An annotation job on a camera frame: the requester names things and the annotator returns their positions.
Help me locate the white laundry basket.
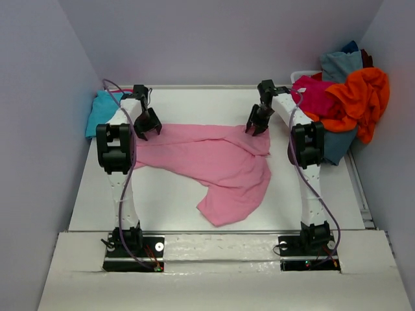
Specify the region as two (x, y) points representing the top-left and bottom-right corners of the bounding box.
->
(290, 70), (322, 84)

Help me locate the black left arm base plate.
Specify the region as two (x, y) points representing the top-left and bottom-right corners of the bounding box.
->
(101, 233), (165, 273)

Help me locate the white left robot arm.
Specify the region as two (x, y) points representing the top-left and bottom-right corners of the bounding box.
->
(95, 84), (162, 259)

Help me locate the dark blue t-shirt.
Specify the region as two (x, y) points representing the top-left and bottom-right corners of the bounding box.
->
(341, 40), (359, 54)

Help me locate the light pink t-shirt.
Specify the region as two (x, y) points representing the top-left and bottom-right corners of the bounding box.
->
(136, 124), (272, 227)

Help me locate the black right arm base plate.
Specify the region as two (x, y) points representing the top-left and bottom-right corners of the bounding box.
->
(273, 235), (341, 272)

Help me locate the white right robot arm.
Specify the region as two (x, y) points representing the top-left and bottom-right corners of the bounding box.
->
(245, 80), (335, 257)

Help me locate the crumpled magenta t-shirt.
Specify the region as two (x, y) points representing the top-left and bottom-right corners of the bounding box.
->
(291, 75), (334, 117)

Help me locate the crumpled orange t-shirt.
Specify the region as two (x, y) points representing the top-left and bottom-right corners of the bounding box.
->
(301, 67), (390, 144)

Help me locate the grey-blue t-shirt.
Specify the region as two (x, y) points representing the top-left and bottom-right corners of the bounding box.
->
(320, 51), (363, 84)

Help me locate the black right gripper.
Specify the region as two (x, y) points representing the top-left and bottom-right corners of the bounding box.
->
(247, 104), (275, 135)

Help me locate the folded magenta t-shirt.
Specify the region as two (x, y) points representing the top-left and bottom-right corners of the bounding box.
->
(110, 89), (133, 94)

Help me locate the maroon t-shirt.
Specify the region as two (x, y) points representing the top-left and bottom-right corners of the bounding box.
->
(361, 49), (374, 68)

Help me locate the folded turquoise t-shirt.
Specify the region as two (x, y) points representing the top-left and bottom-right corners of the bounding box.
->
(85, 90), (119, 139)

